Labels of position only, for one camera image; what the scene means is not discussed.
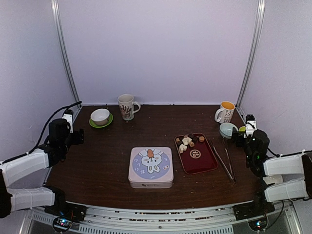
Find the dark red chocolate tray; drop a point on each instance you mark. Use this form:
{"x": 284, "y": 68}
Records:
{"x": 185, "y": 143}

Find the metal tongs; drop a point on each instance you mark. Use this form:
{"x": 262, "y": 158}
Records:
{"x": 226, "y": 164}

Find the right aluminium frame post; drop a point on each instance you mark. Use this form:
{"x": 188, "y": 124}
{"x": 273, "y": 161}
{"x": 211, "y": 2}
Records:
{"x": 259, "y": 19}

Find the orange interior mug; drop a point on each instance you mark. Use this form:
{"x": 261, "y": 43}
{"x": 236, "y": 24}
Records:
{"x": 225, "y": 112}

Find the white bowl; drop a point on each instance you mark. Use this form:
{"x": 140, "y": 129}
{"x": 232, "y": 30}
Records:
{"x": 100, "y": 117}

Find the light blue bowl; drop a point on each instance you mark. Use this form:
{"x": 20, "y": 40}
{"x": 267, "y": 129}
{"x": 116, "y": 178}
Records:
{"x": 226, "y": 130}

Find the white compartment tin box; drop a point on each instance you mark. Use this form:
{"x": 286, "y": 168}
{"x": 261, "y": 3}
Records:
{"x": 160, "y": 183}

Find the front aluminium rail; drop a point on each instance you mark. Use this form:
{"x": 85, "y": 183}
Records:
{"x": 211, "y": 220}

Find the metal tin lid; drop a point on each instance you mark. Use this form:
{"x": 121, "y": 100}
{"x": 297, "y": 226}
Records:
{"x": 151, "y": 162}

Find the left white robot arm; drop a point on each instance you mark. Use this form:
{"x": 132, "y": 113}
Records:
{"x": 54, "y": 150}

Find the left aluminium frame post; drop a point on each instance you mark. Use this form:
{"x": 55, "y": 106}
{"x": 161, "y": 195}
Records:
{"x": 64, "y": 54}

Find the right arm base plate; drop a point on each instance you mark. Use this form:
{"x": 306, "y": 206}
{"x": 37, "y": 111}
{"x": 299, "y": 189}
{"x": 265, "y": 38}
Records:
{"x": 252, "y": 209}

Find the white cup near base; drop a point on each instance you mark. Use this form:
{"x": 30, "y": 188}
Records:
{"x": 275, "y": 179}

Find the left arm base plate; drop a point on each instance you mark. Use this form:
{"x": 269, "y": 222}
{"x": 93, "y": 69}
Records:
{"x": 70, "y": 211}

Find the green saucer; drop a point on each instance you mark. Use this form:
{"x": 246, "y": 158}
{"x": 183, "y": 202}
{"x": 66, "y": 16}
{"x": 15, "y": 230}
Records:
{"x": 110, "y": 120}

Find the aluminium frame post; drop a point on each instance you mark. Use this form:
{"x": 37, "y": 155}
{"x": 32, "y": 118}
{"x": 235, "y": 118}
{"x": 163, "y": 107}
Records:
{"x": 64, "y": 54}
{"x": 259, "y": 19}

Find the coral pattern mug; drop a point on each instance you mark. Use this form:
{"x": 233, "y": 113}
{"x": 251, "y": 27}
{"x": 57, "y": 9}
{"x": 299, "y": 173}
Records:
{"x": 128, "y": 107}

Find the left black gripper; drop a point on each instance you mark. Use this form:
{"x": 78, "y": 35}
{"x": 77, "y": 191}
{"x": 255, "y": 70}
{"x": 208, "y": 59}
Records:
{"x": 78, "y": 137}

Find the lime green bowl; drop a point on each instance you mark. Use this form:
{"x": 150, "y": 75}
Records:
{"x": 242, "y": 128}

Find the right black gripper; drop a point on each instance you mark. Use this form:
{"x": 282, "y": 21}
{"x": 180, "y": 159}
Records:
{"x": 239, "y": 134}

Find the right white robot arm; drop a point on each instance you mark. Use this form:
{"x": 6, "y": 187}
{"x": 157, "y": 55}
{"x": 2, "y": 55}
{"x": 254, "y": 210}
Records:
{"x": 285, "y": 177}

